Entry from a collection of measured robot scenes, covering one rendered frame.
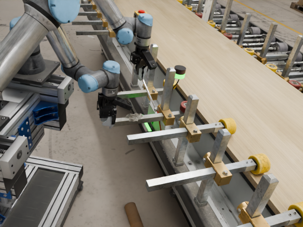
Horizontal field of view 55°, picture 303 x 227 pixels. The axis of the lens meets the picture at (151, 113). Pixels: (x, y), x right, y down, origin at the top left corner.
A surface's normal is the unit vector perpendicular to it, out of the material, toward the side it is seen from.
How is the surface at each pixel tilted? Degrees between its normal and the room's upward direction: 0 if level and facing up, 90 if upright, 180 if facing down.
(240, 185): 90
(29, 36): 71
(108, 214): 0
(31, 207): 0
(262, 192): 90
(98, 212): 0
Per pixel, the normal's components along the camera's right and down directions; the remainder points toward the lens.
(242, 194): -0.93, 0.11
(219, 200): 0.12, -0.80
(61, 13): 0.82, 0.34
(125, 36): 0.07, 0.59
